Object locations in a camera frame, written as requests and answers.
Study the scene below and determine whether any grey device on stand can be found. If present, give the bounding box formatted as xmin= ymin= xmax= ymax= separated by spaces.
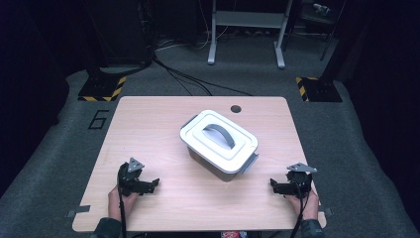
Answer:
xmin=311 ymin=2 xmax=331 ymax=17

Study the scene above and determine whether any red patterned thing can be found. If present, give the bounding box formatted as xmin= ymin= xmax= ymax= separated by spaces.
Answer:
xmin=218 ymin=230 xmax=246 ymax=238

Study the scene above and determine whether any white floor cable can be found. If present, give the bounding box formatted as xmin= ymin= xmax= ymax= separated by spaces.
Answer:
xmin=155 ymin=31 xmax=214 ymax=53

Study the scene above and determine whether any black hazard-striped base plate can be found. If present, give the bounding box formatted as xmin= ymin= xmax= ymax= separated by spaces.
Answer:
xmin=77 ymin=75 xmax=128 ymax=102
xmin=295 ymin=76 xmax=344 ymax=103

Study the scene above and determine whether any clear brown storage box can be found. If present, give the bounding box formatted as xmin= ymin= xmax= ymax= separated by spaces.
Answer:
xmin=180 ymin=113 xmax=260 ymax=182

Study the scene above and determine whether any black floor cable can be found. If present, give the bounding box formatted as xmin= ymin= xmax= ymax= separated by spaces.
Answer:
xmin=161 ymin=65 xmax=213 ymax=97
xmin=152 ymin=57 xmax=254 ymax=97

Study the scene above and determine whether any hand-held gripper cable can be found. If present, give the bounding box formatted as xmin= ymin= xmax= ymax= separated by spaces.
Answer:
xmin=289 ymin=175 xmax=314 ymax=238
xmin=116 ymin=165 xmax=129 ymax=238

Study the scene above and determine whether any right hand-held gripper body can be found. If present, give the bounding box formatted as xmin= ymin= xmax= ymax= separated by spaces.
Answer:
xmin=285 ymin=162 xmax=318 ymax=200

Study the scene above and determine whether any white metal desk frame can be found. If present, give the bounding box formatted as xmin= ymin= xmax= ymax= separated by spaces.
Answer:
xmin=207 ymin=0 xmax=294 ymax=69

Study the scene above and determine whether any black cabinet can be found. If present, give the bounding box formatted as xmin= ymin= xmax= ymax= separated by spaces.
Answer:
xmin=82 ymin=0 xmax=157 ymax=67

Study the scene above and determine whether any right hand-held gripper cable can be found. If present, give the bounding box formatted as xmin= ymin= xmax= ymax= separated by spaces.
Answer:
xmin=289 ymin=175 xmax=314 ymax=238

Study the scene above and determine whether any white lid with grey handle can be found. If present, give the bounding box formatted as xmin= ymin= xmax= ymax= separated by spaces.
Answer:
xmin=179 ymin=109 xmax=260 ymax=175

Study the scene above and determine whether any person's left hand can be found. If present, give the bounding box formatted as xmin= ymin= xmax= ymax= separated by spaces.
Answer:
xmin=107 ymin=185 xmax=141 ymax=223

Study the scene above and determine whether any left hand-held gripper cable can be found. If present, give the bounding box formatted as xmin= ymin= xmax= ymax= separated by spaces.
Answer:
xmin=116 ymin=165 xmax=129 ymax=238

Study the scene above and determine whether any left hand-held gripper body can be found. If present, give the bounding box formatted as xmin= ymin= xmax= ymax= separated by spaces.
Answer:
xmin=117 ymin=157 xmax=147 ymax=197

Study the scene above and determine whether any person's right hand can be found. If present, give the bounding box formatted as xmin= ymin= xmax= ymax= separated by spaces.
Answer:
xmin=283 ymin=188 xmax=321 ymax=222

